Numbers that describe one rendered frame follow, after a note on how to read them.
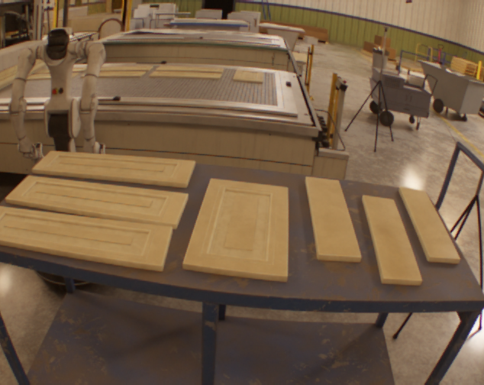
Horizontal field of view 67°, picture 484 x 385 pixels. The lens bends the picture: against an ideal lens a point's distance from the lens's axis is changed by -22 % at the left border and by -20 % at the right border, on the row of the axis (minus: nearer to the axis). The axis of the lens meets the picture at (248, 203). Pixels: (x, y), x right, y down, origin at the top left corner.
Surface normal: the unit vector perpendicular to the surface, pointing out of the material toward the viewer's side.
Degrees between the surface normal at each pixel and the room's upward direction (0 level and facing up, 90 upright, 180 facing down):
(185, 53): 90
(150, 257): 0
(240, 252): 12
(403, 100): 90
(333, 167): 90
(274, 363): 0
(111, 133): 90
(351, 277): 0
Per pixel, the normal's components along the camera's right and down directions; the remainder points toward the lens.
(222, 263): 0.09, -0.88
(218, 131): -0.04, 0.47
